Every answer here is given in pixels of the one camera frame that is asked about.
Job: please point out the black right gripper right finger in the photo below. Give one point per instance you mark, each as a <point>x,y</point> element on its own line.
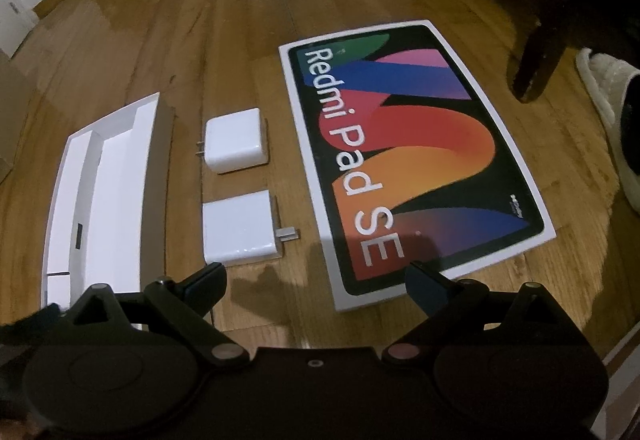
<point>512,355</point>

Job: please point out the dark furniture leg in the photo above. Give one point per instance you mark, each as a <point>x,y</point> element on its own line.
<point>537,51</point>

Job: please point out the Redmi Pad box lid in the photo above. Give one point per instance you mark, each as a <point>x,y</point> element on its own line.
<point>406,160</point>

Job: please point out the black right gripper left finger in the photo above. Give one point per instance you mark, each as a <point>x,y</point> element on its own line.
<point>134,356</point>

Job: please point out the white open box tray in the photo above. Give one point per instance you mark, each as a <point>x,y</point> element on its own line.
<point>106,222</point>

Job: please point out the white charger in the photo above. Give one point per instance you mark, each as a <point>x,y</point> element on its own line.
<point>244,229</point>
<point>235,141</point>

